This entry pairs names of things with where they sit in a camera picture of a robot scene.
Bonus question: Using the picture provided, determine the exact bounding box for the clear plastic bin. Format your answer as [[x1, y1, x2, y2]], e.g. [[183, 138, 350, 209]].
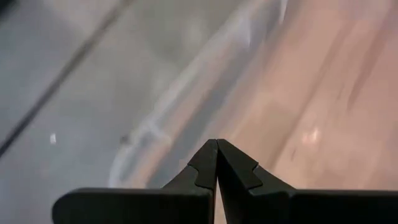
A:
[[108, 0, 290, 189]]

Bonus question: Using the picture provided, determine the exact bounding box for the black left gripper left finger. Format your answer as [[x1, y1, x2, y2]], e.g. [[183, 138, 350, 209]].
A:
[[52, 138, 218, 224]]

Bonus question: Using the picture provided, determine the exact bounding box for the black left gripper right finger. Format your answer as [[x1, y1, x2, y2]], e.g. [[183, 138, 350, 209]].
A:
[[216, 138, 398, 224]]

